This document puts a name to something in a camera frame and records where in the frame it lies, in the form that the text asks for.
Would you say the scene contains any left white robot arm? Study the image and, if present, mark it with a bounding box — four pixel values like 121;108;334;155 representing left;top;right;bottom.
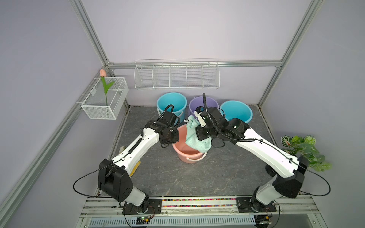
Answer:
98;121;179;210

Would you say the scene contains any left teal bucket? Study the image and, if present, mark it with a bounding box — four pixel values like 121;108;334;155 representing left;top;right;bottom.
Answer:
156;92;187;123

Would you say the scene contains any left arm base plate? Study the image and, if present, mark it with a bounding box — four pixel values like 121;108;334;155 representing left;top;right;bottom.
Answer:
123;198;162;215

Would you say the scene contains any teal bucket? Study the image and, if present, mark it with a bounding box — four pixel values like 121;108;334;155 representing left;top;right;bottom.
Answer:
220;100;253;124
156;92;187;123

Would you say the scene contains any yellow white work glove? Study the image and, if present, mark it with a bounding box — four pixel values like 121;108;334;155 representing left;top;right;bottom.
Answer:
118;146;141;177

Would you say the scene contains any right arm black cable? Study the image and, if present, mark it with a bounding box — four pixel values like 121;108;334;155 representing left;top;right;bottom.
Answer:
296;163;332;197

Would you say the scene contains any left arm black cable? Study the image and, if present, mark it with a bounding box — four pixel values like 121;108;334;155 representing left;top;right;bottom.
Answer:
72;159;123;198

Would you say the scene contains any right teal bucket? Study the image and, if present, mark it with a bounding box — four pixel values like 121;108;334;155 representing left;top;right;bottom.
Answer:
220;100;253;124

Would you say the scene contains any white vented cable duct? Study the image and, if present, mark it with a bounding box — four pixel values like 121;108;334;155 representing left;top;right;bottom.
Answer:
88;215;256;228

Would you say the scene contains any mint green cloth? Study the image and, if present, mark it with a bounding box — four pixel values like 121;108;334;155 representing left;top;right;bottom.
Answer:
185;115;212;153

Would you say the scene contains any purple bucket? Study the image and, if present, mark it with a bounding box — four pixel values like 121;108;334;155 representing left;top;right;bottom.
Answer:
188;96;220;120

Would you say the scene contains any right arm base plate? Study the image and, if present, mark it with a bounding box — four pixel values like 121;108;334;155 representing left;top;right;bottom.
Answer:
236;197;277;213

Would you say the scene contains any potted green plant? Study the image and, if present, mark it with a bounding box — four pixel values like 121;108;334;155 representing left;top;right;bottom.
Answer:
265;135;332;177

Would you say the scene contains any pink artificial tulip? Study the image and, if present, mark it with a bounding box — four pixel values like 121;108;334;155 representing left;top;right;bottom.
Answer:
99;69;114;105

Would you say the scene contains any white wire basket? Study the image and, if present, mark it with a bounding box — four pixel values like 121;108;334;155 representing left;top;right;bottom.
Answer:
81;77;129;120

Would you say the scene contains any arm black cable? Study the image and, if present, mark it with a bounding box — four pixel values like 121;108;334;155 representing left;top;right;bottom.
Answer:
296;163;332;197
72;159;123;198

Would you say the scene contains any pink plastic bucket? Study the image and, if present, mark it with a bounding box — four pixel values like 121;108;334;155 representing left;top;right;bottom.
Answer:
173;124;207;163

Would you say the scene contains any long white wire shelf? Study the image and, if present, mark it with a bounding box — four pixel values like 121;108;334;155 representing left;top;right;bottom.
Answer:
134;59;220;89

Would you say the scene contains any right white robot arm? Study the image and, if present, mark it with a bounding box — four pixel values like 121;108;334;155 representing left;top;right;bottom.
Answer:
194;106;309;211

